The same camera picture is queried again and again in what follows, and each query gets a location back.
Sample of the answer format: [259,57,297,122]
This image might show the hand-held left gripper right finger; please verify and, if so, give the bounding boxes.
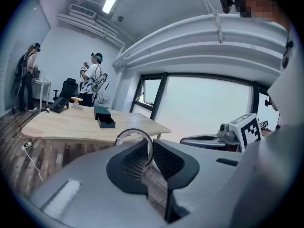
[153,139,243,225]

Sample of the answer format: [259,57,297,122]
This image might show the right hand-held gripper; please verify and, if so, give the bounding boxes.
[180,114,263,153]

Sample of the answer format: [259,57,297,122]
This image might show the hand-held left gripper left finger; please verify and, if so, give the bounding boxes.
[28,138,167,228]

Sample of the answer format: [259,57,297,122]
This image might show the dark teal rectangular box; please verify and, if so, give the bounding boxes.
[93,106,116,129]

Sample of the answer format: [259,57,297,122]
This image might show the person's white shirt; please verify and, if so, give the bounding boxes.
[228,20,304,228]

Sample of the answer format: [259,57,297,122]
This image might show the black slanted desk stand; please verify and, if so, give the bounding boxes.
[48,96,70,114]

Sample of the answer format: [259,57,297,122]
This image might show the black office chair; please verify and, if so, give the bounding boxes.
[53,78,79,102]

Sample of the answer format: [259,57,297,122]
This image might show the small white desk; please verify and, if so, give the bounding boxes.
[32,78,52,110]

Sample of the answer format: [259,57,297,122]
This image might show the black clip-on microphone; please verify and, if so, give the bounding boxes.
[282,40,294,69]

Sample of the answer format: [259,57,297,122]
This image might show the white ceiling pipes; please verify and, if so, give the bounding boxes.
[57,12,126,48]

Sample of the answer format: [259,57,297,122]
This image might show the white air conditioner vent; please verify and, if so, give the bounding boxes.
[69,4,97,19]

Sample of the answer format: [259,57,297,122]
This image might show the black window frame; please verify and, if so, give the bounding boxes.
[129,72,270,122]

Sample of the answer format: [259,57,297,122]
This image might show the white floor cable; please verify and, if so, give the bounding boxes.
[21,138,45,183]

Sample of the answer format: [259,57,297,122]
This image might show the black head-mounted camera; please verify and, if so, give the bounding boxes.
[219,0,241,14]

